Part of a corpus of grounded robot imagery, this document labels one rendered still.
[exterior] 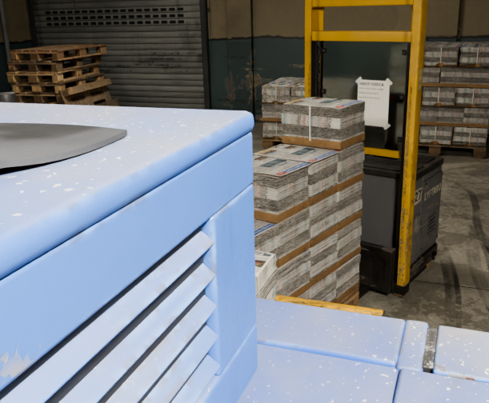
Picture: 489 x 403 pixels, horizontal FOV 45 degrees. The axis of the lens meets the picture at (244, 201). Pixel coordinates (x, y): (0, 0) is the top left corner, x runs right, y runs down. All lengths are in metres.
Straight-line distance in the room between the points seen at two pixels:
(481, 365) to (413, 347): 0.05
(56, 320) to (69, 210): 0.04
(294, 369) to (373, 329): 0.09
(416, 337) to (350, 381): 0.08
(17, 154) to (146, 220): 0.06
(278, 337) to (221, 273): 0.16
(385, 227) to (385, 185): 0.29
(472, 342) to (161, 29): 9.76
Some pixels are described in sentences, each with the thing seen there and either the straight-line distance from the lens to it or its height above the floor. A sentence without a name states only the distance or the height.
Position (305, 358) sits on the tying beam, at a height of 1.54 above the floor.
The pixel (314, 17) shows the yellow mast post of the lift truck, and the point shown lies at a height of 1.73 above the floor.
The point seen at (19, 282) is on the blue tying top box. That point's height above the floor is 1.73.
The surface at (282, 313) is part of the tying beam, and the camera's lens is 0.55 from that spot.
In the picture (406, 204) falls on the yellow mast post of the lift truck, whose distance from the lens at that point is 3.72.
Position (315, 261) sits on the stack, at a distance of 3.21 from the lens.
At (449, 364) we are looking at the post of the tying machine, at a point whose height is 1.55.
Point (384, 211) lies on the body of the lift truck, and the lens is 3.97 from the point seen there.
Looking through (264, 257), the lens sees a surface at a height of 1.03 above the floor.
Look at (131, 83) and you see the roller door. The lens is 10.54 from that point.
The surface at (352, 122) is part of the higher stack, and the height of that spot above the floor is 1.19.
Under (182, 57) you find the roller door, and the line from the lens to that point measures 10.04.
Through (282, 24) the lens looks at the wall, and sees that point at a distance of 9.43.
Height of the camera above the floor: 1.82
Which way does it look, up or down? 18 degrees down
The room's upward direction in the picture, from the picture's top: 2 degrees counter-clockwise
